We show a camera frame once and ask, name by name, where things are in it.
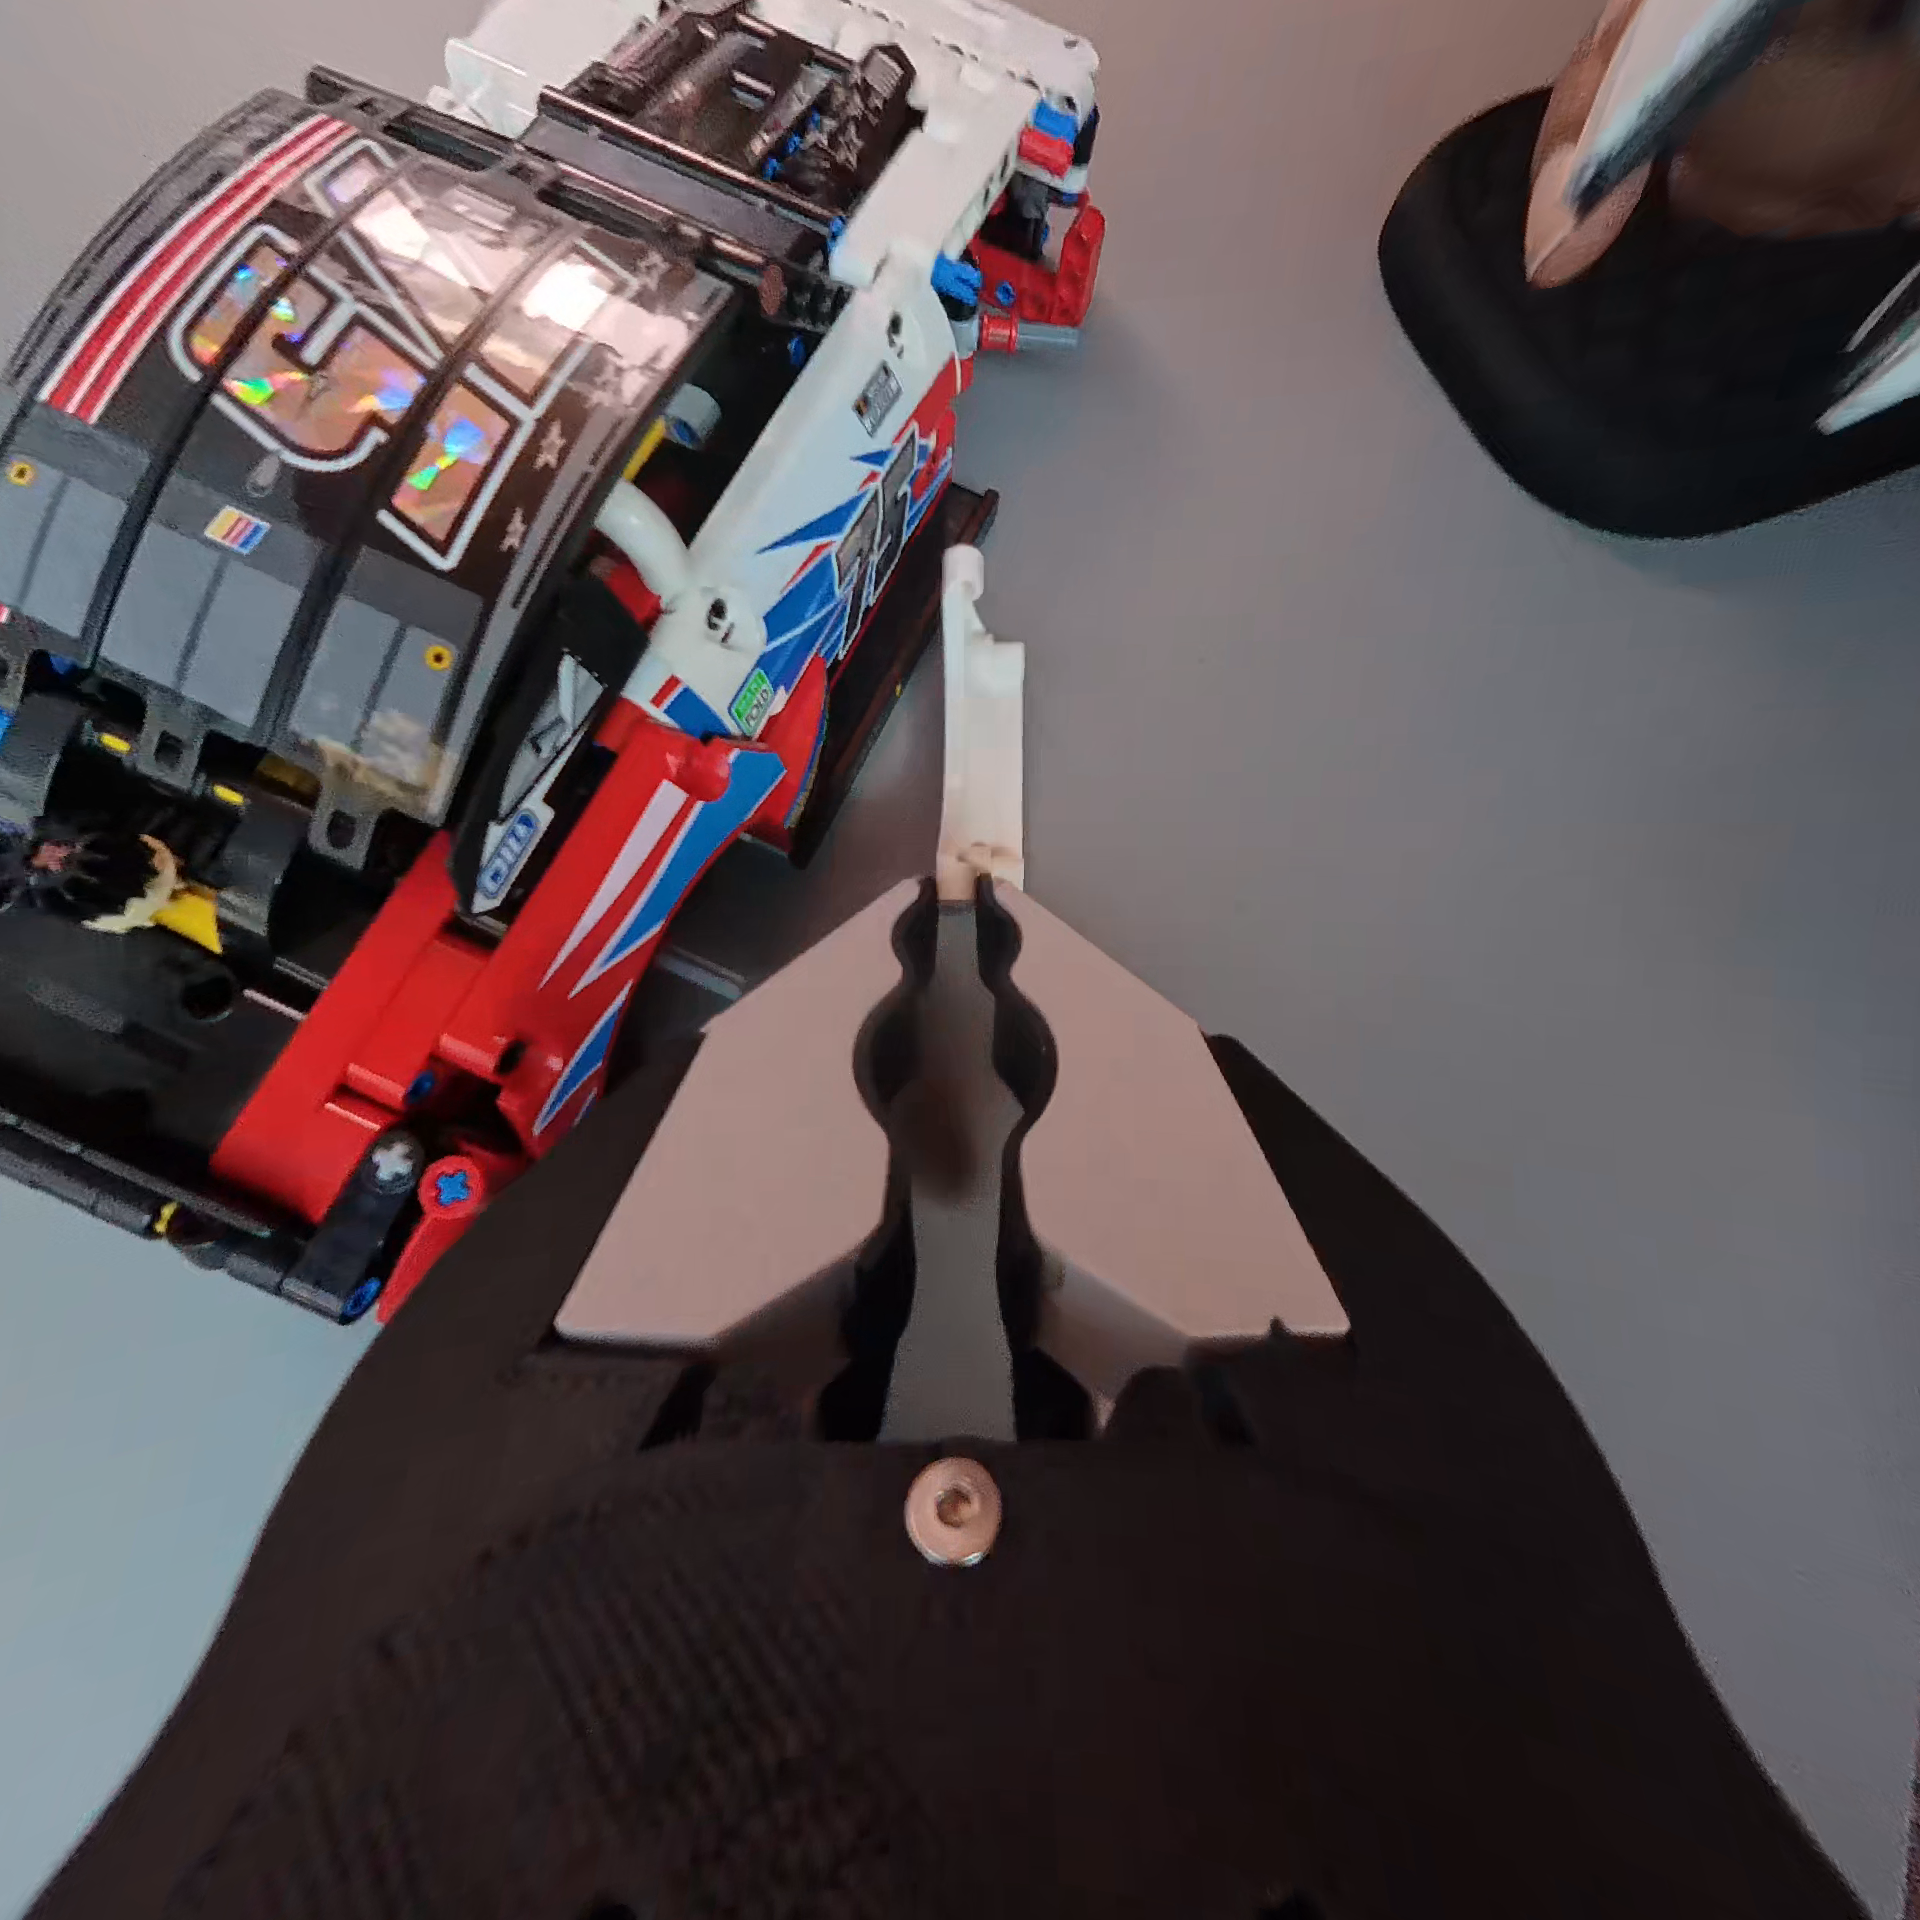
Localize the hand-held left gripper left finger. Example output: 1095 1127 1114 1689
555 878 942 1441

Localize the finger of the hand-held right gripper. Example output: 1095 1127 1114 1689
1816 270 1920 441
1523 0 1833 287

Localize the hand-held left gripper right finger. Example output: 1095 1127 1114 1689
972 878 1353 1441

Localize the white curved brick piece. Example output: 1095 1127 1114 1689
930 544 1031 910

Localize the toy brick race car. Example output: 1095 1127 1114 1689
0 0 1114 1328

